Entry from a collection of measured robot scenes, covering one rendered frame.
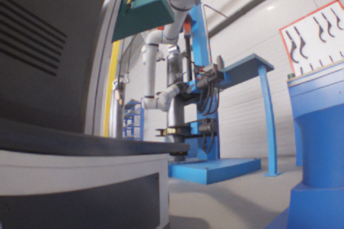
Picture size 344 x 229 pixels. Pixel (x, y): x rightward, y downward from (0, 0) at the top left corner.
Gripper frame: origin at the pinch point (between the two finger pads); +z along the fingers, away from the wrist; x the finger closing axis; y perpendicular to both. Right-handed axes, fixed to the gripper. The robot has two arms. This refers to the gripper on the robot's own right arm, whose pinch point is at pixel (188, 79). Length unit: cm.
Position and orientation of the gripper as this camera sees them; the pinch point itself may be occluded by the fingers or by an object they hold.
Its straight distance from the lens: 149.6
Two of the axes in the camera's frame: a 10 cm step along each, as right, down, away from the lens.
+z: 6.5, -5.2, 5.5
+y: -5.1, 2.4, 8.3
